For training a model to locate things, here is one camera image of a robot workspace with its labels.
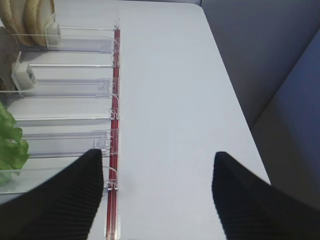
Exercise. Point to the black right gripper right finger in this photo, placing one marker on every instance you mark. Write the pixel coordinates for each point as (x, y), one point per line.
(251, 209)

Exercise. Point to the clear acrylic right rack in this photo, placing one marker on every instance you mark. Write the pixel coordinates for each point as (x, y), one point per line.
(62, 103)

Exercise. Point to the right golden bread slice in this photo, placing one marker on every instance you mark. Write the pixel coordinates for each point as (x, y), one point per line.
(37, 14)

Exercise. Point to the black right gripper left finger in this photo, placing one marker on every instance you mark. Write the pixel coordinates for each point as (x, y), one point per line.
(61, 208)

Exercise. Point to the right brown meat patty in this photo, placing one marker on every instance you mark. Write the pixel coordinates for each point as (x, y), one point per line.
(9, 53)

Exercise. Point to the red rack rail strip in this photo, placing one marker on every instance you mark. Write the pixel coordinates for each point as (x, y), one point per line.
(112, 182)

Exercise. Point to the green lettuce leaf in rack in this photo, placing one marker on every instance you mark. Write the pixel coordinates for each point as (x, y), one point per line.
(14, 151)

